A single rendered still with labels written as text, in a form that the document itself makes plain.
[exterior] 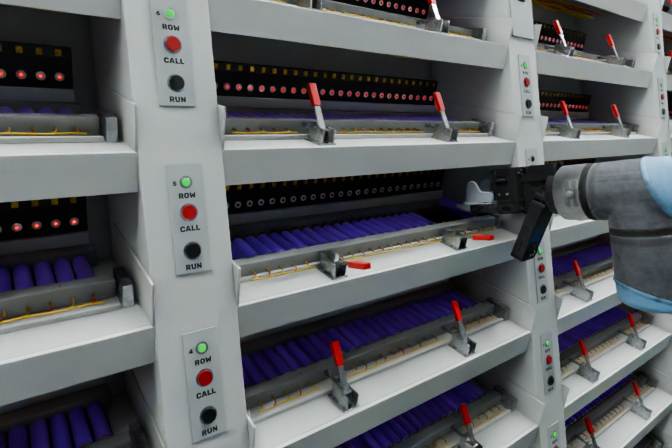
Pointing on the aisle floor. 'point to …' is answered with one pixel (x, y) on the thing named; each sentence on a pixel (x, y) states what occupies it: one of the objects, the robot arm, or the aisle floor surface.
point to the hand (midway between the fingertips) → (466, 208)
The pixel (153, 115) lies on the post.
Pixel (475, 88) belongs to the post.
